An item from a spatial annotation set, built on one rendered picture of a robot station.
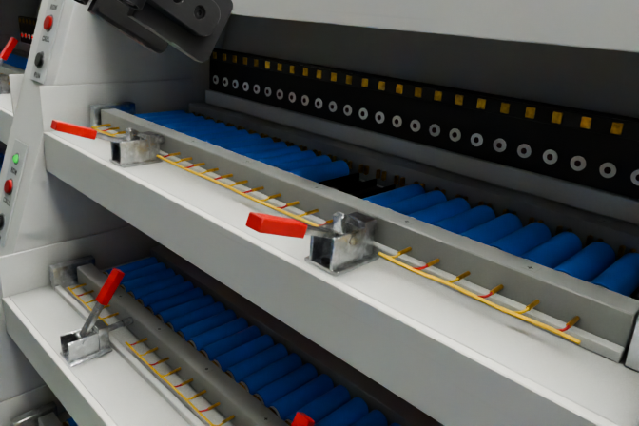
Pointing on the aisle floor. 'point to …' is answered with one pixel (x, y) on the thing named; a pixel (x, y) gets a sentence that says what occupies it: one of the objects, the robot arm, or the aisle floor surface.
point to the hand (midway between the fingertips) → (161, 6)
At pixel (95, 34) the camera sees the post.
